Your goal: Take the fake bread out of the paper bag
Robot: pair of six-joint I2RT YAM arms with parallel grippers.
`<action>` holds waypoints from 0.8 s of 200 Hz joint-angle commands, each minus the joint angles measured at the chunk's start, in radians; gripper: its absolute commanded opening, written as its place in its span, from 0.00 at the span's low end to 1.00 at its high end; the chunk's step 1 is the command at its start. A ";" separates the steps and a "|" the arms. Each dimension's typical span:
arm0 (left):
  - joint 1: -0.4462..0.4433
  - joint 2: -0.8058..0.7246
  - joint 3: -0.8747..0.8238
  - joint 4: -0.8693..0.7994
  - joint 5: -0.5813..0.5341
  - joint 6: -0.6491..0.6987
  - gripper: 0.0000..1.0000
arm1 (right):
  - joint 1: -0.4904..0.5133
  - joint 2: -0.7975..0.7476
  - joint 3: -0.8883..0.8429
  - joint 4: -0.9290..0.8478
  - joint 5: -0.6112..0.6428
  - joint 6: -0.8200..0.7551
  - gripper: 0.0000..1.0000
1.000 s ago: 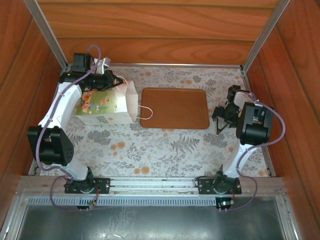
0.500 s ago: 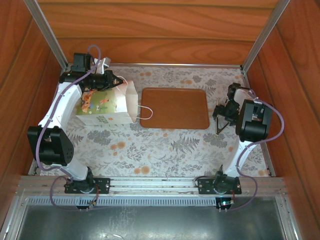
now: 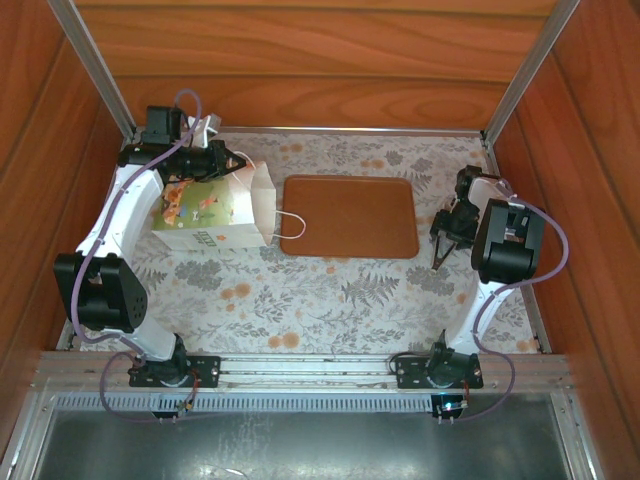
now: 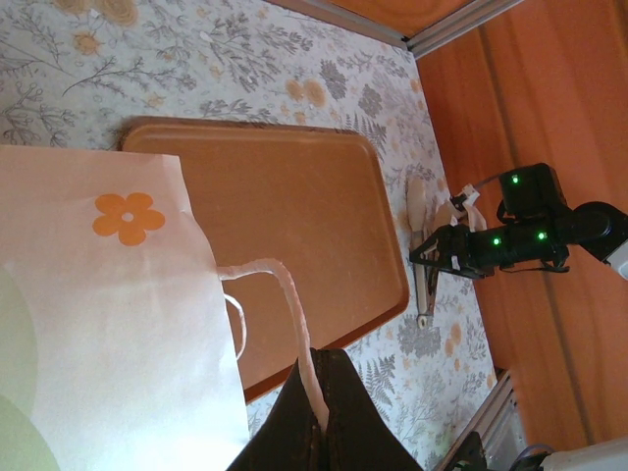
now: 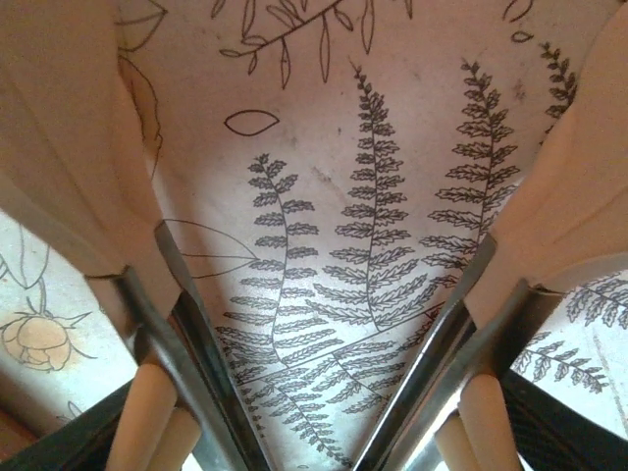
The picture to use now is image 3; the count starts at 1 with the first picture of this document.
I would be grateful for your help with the printed white paper bag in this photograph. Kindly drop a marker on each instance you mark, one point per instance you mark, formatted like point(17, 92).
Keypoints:
point(210, 215)

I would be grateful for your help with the brown rectangular tray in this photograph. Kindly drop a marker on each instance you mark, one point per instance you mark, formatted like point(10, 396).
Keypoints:
point(350, 215)

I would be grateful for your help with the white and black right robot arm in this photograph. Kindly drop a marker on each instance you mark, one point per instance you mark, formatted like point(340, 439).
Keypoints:
point(505, 245)

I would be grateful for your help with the floral tablecloth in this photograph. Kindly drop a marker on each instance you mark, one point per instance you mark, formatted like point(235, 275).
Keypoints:
point(300, 300)

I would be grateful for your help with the small circuit board green light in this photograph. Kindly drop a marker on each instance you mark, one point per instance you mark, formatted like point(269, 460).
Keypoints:
point(450, 406)

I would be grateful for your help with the grey metal sheet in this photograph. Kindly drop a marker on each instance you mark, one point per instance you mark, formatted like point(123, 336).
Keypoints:
point(300, 445)

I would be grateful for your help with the aluminium frame post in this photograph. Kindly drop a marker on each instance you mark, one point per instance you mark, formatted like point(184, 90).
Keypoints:
point(530, 65)
point(90, 65)

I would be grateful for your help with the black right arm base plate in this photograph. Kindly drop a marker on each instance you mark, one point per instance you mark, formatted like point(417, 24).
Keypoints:
point(407, 372)

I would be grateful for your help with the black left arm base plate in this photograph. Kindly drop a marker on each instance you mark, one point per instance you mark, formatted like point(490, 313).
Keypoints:
point(207, 370)

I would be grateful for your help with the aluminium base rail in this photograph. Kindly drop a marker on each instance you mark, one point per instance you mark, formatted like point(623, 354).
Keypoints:
point(300, 372)

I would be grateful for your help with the aluminium frame rail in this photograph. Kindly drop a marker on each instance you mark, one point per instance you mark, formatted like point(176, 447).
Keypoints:
point(22, 452)
point(582, 450)

